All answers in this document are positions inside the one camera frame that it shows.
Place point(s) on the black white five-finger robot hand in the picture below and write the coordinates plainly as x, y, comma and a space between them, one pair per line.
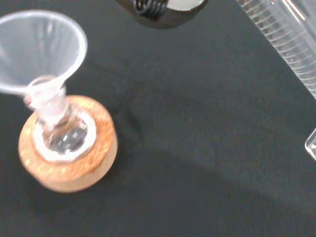
160, 17

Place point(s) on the clear plastic funnel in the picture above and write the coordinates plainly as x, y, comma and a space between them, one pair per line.
37, 49

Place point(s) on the round-bottom glass flask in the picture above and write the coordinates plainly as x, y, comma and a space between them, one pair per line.
63, 130

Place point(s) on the black cloth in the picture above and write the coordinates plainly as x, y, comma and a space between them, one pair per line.
187, 148

